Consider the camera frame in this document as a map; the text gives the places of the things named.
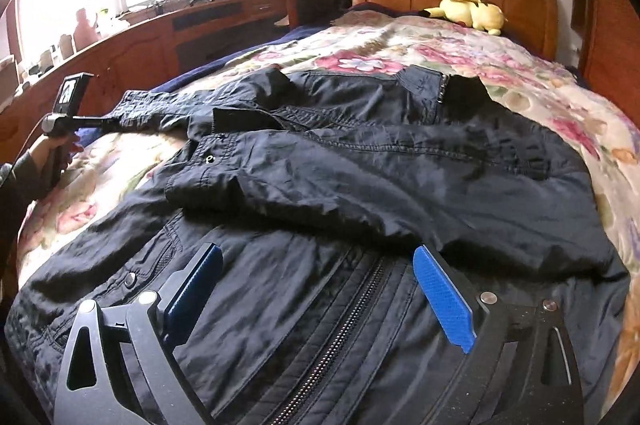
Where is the person's left hand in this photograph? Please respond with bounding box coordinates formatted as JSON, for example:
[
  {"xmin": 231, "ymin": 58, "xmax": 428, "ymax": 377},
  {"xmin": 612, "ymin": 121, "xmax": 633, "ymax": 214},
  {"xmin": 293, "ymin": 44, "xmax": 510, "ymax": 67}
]
[{"xmin": 28, "ymin": 133, "xmax": 84, "ymax": 190}]

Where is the yellow plush toy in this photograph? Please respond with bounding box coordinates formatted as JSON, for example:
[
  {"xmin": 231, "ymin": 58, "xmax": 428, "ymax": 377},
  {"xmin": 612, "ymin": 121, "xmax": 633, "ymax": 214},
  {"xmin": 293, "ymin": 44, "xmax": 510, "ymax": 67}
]
[{"xmin": 422, "ymin": 0, "xmax": 506, "ymax": 36}]

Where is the floral bed blanket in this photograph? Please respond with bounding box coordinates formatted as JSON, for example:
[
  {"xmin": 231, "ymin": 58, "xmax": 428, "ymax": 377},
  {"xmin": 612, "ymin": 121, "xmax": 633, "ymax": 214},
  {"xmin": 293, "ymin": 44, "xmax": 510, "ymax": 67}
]
[{"xmin": 6, "ymin": 15, "xmax": 638, "ymax": 424}]

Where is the left forearm dark sleeve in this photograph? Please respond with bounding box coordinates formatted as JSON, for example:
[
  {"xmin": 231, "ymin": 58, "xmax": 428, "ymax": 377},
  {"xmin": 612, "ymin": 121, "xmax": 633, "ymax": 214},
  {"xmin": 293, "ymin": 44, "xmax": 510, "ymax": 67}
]
[{"xmin": 0, "ymin": 151, "xmax": 49, "ymax": 275}]

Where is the wooden louvered wardrobe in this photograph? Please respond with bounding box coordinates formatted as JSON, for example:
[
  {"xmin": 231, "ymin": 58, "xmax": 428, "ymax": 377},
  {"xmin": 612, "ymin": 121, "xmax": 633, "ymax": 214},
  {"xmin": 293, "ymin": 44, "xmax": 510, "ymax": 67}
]
[{"xmin": 570, "ymin": 0, "xmax": 639, "ymax": 123}]

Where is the dark navy jacket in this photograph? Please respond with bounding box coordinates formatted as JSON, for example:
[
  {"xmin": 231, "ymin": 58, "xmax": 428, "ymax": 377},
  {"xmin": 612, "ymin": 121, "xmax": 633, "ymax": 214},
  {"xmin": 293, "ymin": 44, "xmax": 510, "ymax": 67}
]
[{"xmin": 4, "ymin": 67, "xmax": 638, "ymax": 424}]

